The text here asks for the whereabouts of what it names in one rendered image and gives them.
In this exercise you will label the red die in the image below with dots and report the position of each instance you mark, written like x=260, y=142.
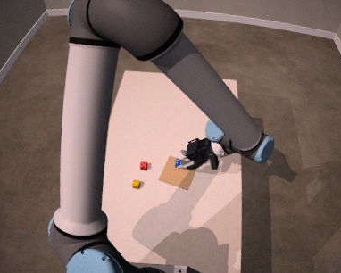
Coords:
x=143, y=165

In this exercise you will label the brown square mat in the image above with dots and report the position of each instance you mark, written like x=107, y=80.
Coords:
x=175, y=176

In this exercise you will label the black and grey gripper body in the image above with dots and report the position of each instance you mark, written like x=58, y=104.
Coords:
x=196, y=150

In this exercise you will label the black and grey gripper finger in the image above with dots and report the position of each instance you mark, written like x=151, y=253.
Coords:
x=187, y=164
x=184, y=153

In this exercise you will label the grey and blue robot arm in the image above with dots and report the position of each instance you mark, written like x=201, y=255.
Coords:
x=145, y=28

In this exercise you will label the yellow die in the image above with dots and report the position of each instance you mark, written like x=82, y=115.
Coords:
x=136, y=184

